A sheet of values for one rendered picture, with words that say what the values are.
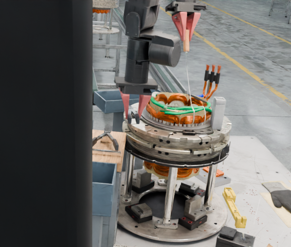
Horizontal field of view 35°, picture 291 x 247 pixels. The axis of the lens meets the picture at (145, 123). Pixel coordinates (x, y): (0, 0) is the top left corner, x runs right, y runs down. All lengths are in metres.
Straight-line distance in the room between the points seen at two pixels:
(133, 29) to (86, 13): 0.90
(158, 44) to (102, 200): 0.38
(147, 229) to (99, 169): 0.31
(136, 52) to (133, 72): 0.05
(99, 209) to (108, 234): 0.18
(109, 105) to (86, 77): 1.37
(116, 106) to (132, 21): 0.55
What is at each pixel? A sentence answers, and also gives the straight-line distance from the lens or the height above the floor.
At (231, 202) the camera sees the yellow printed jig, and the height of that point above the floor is 0.79.
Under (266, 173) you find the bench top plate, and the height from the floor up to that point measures 0.78.
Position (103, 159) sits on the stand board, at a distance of 1.15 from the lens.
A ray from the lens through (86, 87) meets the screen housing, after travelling 0.20.
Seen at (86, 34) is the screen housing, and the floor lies 1.53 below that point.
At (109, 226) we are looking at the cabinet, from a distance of 1.23.
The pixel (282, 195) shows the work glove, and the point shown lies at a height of 0.80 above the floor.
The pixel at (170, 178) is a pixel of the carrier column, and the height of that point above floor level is 0.96.
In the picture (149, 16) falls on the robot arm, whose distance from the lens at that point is 1.10.
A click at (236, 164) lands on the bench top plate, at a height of 0.78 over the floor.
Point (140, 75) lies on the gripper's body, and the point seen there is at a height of 1.27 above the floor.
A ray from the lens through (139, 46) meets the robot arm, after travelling 1.10.
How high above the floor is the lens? 1.57
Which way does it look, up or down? 21 degrees down
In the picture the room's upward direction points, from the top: 6 degrees clockwise
